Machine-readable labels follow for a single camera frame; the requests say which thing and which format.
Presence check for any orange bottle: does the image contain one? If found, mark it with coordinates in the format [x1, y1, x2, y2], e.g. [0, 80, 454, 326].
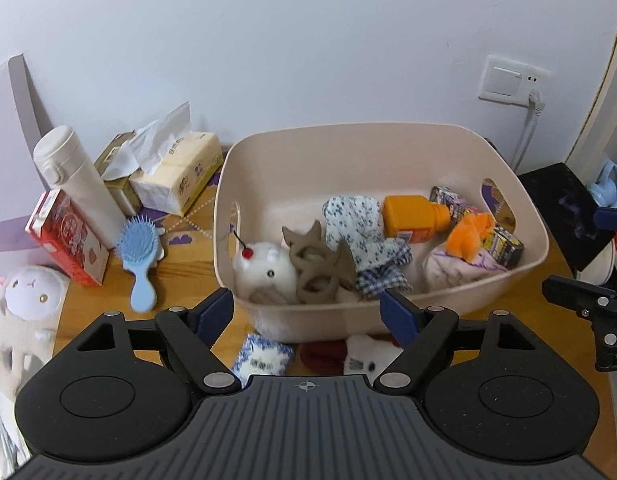
[382, 195, 450, 244]

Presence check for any white plush doll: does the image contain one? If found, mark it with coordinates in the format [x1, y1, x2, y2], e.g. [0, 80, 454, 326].
[0, 266, 70, 401]

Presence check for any pale pink cloth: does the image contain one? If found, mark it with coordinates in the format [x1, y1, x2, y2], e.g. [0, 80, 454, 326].
[422, 245, 508, 292]

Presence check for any red carton box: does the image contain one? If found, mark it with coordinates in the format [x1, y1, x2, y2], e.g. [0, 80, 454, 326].
[24, 188, 110, 286]

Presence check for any black tablet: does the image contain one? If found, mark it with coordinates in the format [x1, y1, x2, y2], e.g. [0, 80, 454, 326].
[519, 162, 614, 273]

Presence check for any brown hair claw clip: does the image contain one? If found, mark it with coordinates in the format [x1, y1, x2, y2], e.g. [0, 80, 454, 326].
[282, 221, 357, 304]

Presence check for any hello kitty plush toy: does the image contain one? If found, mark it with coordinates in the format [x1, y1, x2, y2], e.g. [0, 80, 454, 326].
[300, 332, 406, 386]

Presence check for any white wall socket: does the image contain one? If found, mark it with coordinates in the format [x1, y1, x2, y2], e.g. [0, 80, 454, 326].
[477, 54, 552, 107]

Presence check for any colourful snack packet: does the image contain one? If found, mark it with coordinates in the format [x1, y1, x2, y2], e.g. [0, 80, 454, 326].
[430, 186, 525, 269]

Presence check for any white power cable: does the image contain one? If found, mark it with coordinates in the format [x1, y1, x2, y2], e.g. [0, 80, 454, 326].
[509, 88, 547, 174]

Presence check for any purple white board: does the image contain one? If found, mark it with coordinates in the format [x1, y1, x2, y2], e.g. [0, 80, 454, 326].
[0, 55, 47, 252]

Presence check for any blue checked cloth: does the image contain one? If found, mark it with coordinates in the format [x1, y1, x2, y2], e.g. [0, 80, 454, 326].
[322, 195, 413, 299]

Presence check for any white tissue pack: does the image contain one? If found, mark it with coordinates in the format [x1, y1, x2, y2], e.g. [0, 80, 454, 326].
[130, 102, 224, 217]

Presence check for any orange cloth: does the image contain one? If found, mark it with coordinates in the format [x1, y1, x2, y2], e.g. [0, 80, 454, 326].
[446, 212, 496, 262]

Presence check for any grey white plush toy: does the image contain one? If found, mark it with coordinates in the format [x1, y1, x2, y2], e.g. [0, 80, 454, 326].
[232, 237, 299, 304]

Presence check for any small cardboard box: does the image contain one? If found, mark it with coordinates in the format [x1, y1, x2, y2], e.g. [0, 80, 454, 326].
[94, 131, 141, 217]

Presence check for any purple flower patterned mat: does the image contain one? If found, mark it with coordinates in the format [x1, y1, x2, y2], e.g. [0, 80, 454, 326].
[150, 164, 223, 240]

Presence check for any blue hairbrush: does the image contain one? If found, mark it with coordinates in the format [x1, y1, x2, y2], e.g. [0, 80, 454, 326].
[115, 216, 163, 313]

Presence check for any white thermos bottle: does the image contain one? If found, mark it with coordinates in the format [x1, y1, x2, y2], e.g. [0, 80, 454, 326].
[33, 126, 126, 249]

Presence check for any blue white porcelain-pattern box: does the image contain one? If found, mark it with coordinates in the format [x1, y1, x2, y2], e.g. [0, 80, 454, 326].
[231, 333, 294, 387]

